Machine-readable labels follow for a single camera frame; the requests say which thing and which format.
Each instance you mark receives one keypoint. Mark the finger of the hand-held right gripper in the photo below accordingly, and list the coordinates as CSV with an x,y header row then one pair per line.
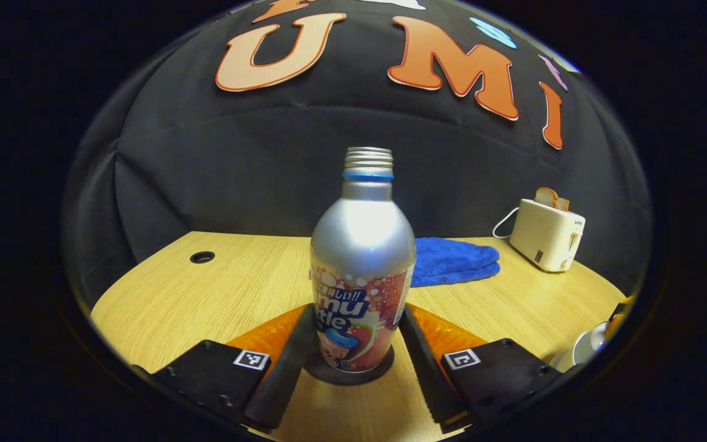
x,y
620,310

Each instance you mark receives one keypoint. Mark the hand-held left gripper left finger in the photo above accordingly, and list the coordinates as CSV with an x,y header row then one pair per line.
x,y
286,380

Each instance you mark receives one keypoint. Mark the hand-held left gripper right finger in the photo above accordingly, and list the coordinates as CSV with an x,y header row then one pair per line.
x,y
427,374

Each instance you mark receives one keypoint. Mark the white teacup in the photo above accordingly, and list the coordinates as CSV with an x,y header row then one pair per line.
x,y
583,350

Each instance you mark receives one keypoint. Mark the dark round coaster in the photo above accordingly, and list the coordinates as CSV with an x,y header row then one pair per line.
x,y
353,379

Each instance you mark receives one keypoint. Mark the silver water bottle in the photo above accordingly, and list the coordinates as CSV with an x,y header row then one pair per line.
x,y
363,245

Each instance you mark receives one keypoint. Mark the white toaster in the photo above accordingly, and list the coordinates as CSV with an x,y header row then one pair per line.
x,y
544,239

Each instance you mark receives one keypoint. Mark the blue folded towel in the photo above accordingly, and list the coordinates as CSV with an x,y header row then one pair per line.
x,y
452,261

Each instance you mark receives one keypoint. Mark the brown toast slice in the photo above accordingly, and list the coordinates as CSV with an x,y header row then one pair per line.
x,y
545,197
563,204

